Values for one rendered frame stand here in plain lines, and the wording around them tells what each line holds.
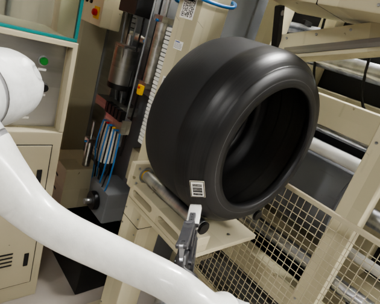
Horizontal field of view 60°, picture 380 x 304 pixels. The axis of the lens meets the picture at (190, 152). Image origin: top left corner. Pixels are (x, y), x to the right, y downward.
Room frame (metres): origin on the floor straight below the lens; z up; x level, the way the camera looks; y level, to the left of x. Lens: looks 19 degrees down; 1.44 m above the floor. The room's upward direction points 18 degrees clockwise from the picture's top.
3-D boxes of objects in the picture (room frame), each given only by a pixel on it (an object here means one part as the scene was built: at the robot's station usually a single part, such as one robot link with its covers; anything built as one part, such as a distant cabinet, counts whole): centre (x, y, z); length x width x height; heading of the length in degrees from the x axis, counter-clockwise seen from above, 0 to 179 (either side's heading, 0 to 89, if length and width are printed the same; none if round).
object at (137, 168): (1.24, 0.04, 0.90); 0.40 x 0.03 x 0.10; 136
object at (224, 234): (1.11, -0.08, 0.80); 0.37 x 0.36 x 0.02; 136
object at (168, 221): (1.01, 0.01, 0.84); 0.36 x 0.09 x 0.06; 46
